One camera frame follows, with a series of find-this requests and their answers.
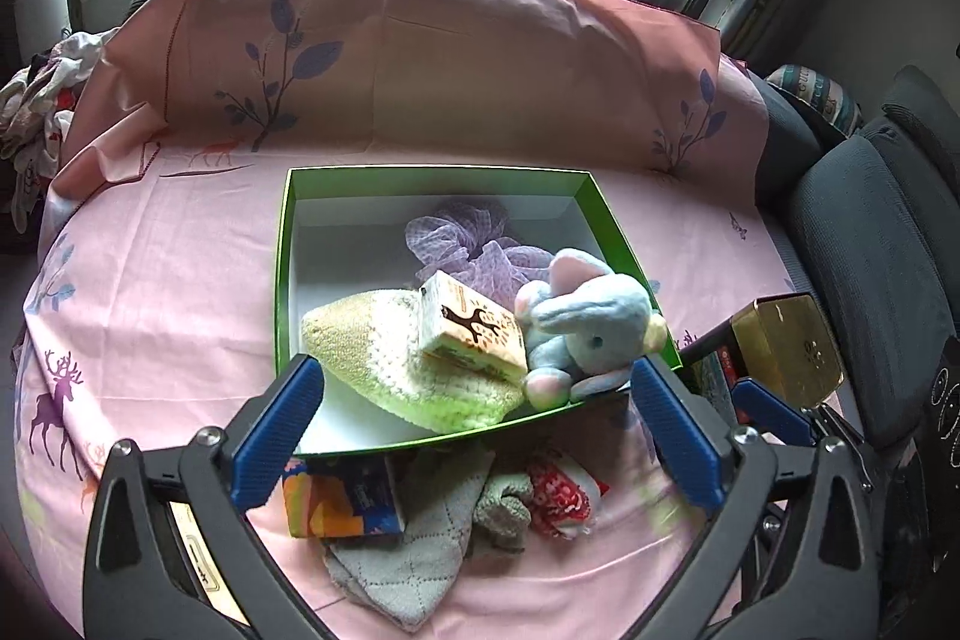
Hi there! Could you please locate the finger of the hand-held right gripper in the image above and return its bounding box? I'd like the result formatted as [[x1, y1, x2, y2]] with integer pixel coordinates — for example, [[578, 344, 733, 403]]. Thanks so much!
[[731, 379, 875, 483]]

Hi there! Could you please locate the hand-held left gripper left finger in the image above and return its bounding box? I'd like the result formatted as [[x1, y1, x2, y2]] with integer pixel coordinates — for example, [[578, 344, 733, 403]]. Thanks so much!
[[81, 355, 331, 640]]

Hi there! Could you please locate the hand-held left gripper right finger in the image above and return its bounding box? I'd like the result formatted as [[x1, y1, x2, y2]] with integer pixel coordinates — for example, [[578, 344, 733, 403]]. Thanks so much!
[[630, 355, 882, 640]]

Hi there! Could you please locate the dark tin with gold lid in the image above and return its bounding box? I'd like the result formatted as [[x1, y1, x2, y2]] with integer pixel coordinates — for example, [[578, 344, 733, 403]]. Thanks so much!
[[679, 293, 847, 423]]

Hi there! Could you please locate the cream knitted towel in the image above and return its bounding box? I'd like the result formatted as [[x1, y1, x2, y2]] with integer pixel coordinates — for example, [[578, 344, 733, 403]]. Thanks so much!
[[300, 289, 526, 432]]

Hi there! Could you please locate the red and white knitted cloth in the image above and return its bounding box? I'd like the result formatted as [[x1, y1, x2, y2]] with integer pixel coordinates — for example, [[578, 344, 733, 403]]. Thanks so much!
[[525, 449, 612, 540]]

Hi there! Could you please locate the blue plush elephant toy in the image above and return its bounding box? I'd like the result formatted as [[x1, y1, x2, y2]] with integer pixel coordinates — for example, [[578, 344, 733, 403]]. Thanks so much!
[[514, 248, 668, 407]]

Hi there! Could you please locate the grey quilted cloth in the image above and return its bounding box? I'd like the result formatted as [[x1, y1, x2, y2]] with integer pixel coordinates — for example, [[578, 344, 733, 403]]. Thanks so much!
[[322, 441, 496, 633]]

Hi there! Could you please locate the green cardboard box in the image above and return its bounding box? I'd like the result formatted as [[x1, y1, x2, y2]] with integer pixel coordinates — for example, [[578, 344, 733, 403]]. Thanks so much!
[[274, 164, 683, 457]]

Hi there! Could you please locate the green knitted cloth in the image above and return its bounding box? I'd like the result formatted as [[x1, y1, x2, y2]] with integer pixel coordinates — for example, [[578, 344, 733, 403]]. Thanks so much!
[[472, 471, 537, 555]]

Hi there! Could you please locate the small tree print tissue pack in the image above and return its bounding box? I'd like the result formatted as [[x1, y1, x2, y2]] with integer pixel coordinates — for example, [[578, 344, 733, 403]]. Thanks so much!
[[416, 271, 526, 382]]

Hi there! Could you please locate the purple gauze cloth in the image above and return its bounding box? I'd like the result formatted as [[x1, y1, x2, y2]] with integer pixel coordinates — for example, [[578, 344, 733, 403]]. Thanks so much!
[[405, 195, 556, 311]]

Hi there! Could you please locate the orange and blue packet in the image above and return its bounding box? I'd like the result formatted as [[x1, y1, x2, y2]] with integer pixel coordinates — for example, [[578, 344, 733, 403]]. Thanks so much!
[[281, 452, 406, 540]]

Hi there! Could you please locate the yellow tissue pack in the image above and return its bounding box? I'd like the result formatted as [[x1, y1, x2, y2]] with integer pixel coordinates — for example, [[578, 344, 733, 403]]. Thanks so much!
[[166, 497, 252, 626]]

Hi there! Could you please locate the pink printed bedsheet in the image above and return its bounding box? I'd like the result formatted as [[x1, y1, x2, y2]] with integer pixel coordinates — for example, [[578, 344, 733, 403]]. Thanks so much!
[[15, 0, 796, 640]]

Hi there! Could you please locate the dark grey sofa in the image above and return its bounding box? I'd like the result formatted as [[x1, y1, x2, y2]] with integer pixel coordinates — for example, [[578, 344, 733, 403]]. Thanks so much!
[[742, 66, 960, 453]]

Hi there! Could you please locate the striped cushion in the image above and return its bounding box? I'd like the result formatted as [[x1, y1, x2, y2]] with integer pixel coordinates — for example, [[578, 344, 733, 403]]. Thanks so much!
[[765, 62, 863, 135]]

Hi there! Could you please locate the pile of white clothes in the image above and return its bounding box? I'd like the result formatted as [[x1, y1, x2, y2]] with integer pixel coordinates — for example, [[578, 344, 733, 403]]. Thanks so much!
[[0, 29, 121, 232]]

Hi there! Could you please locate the white cylinder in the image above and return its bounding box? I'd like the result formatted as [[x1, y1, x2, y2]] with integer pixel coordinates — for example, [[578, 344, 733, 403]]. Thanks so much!
[[13, 0, 72, 60]]

